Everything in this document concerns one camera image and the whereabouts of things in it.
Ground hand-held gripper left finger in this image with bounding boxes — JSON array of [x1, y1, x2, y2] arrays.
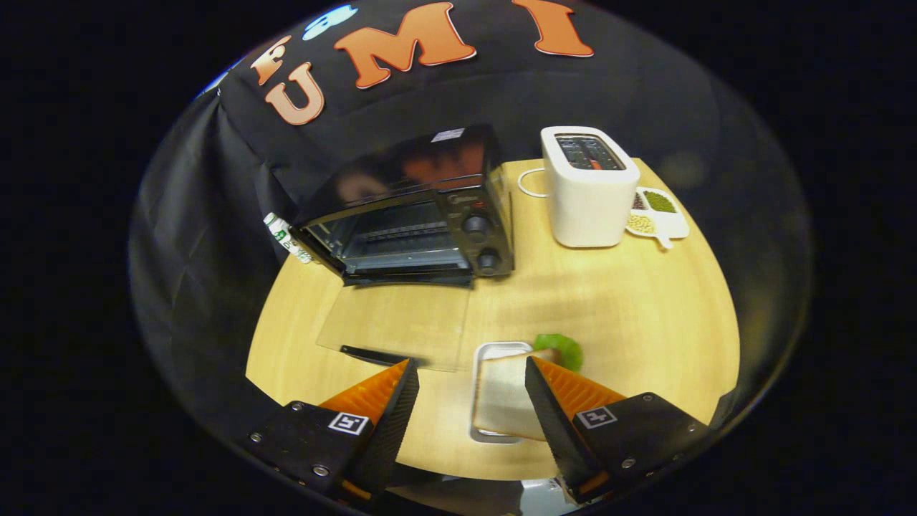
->
[[244, 358, 421, 502]]

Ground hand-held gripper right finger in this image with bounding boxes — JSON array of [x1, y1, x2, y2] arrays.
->
[[524, 356, 714, 505]]

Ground bread and lettuce sandwich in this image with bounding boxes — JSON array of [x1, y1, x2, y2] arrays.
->
[[473, 333, 585, 439]]

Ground black toaster oven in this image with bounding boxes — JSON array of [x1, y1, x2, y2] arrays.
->
[[290, 123, 517, 373]]

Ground white pop-up toaster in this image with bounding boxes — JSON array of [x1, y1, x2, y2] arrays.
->
[[541, 126, 640, 249]]

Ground white plastic tray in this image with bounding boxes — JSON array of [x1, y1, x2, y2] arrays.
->
[[469, 342, 534, 445]]

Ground white green label packet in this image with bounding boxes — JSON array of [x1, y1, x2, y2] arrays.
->
[[263, 212, 314, 264]]

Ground white divided bean dish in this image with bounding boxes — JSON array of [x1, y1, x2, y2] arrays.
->
[[625, 186, 690, 250]]

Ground white power cable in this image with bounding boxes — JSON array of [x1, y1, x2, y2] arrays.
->
[[517, 168, 549, 199]]

